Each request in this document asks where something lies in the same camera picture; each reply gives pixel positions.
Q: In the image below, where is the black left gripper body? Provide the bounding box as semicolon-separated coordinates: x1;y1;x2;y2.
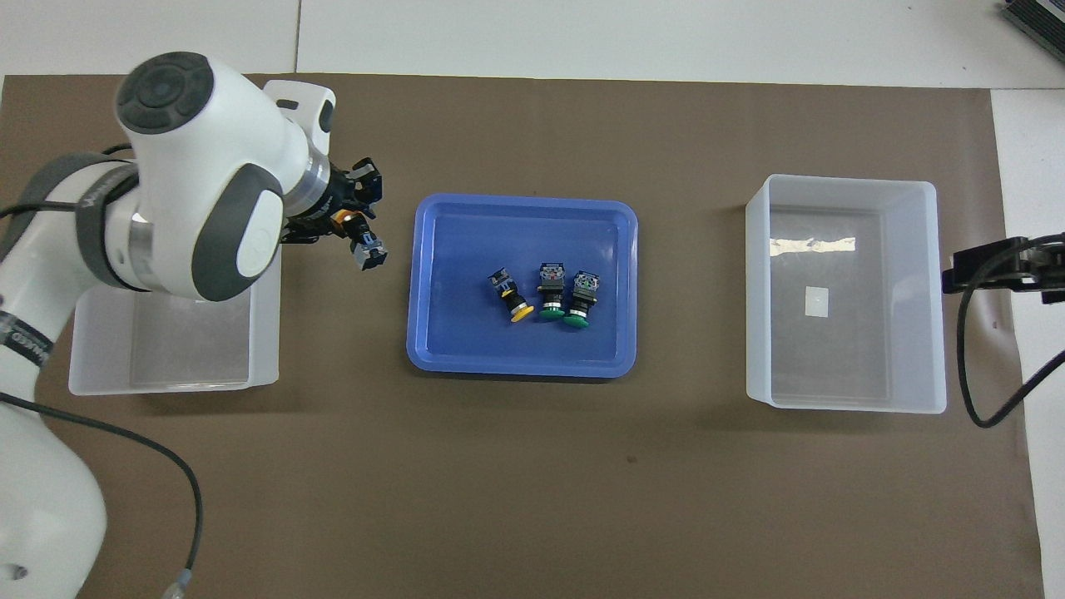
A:
283;160;369;247

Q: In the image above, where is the green push button switch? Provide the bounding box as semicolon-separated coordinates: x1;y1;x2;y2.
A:
537;261;568;320
562;269;602;329

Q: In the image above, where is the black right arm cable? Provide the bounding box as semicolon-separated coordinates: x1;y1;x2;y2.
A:
956;237;1065;430

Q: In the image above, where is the brown paper table mat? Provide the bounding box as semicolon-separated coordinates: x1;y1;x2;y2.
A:
0;73;1046;599

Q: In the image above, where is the blue plastic tray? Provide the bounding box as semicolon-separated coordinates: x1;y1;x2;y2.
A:
406;194;640;379

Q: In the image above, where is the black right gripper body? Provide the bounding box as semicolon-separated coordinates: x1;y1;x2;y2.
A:
1030;232;1065;305

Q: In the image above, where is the dark grey ribbed device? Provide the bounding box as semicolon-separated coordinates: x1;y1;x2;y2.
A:
998;0;1065;52

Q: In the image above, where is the translucent white plastic box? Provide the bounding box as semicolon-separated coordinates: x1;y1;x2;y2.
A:
745;173;948;415
67;241;284;397

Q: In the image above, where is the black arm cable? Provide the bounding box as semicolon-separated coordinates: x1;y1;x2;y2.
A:
956;237;1065;430
0;391;206;599

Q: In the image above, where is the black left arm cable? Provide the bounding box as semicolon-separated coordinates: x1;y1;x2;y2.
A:
0;391;206;599

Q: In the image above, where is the yellow push button switch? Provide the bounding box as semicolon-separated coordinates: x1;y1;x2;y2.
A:
335;211;391;273
487;266;535;324

